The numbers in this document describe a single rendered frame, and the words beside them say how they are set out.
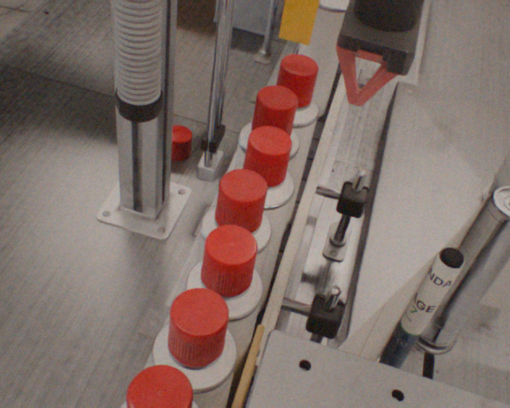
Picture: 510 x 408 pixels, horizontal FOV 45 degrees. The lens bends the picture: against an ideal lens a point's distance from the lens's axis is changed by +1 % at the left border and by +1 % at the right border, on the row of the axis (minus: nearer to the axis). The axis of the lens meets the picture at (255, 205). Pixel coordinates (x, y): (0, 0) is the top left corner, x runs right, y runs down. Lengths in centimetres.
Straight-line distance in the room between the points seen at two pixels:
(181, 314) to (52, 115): 56
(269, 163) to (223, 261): 10
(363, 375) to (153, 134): 41
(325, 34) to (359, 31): 19
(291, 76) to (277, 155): 10
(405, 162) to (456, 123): 12
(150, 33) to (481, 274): 31
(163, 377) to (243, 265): 9
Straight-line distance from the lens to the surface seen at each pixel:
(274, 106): 48
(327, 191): 67
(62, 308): 66
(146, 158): 65
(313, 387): 26
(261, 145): 44
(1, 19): 267
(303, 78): 52
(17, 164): 80
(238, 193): 40
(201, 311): 35
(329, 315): 56
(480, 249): 51
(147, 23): 42
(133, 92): 45
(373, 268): 66
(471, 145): 86
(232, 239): 38
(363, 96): 62
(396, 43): 55
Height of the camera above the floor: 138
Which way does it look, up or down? 47 degrees down
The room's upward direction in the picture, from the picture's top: 11 degrees clockwise
